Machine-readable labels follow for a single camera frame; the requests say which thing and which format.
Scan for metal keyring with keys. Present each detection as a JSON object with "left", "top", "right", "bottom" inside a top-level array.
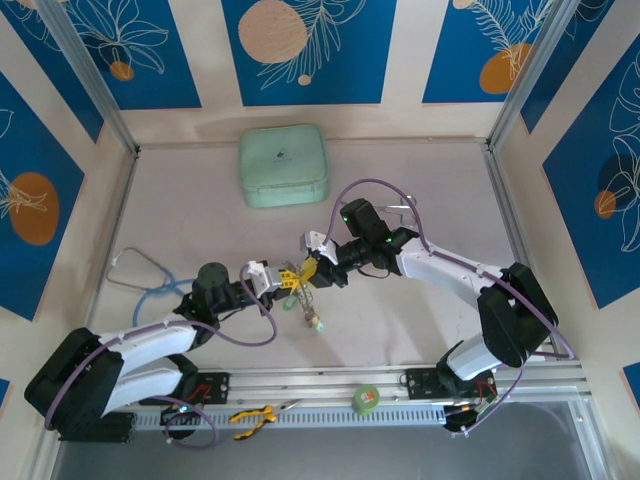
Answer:
[{"left": 298, "top": 287, "right": 326, "bottom": 326}]

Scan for blue and silver stethoscope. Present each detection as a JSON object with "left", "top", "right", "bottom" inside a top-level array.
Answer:
[{"left": 107, "top": 246, "right": 196, "bottom": 326}]

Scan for mint green zip case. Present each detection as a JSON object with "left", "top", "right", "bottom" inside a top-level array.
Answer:
[{"left": 236, "top": 123, "right": 331, "bottom": 209}]

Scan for green tape roll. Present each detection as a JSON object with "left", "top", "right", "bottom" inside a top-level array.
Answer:
[{"left": 352, "top": 383, "right": 381, "bottom": 415}]

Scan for small circuit board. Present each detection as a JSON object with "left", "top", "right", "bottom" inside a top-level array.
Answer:
[
  {"left": 443, "top": 402, "right": 499, "bottom": 432},
  {"left": 159, "top": 402, "right": 202, "bottom": 427}
]

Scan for yellow and black pliers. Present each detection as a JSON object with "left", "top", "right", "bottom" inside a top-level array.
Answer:
[{"left": 229, "top": 399, "right": 304, "bottom": 441}]

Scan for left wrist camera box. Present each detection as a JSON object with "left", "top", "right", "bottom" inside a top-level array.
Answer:
[{"left": 243, "top": 259, "right": 282, "bottom": 296}]

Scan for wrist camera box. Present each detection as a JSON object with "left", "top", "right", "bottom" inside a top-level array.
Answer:
[
  {"left": 298, "top": 230, "right": 339, "bottom": 264},
  {"left": 243, "top": 259, "right": 282, "bottom": 296}
]

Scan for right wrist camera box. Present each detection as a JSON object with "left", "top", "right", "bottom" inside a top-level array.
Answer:
[{"left": 298, "top": 230, "right": 339, "bottom": 264}]

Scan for metal wire tongs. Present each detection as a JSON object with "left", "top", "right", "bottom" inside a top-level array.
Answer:
[{"left": 382, "top": 195, "right": 419, "bottom": 222}]

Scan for aluminium mounting rail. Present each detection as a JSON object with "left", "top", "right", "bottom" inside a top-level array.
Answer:
[{"left": 42, "top": 364, "right": 591, "bottom": 407}]

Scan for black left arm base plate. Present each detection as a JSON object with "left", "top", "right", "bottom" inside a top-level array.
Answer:
[{"left": 169, "top": 370, "right": 232, "bottom": 406}]

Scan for aluminium table side rail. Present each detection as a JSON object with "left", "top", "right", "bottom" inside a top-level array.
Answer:
[
  {"left": 483, "top": 144, "right": 559, "bottom": 354},
  {"left": 72, "top": 149, "right": 141, "bottom": 374}
]

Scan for slotted grey cable duct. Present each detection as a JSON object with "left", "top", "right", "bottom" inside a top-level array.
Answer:
[{"left": 134, "top": 405, "right": 447, "bottom": 432}]

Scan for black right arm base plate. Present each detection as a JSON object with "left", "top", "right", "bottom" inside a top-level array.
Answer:
[{"left": 399, "top": 367, "right": 501, "bottom": 401}]

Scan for aluminium frame post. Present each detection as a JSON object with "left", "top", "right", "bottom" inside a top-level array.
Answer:
[
  {"left": 37, "top": 0, "right": 140, "bottom": 157},
  {"left": 485, "top": 0, "right": 581, "bottom": 152}
]

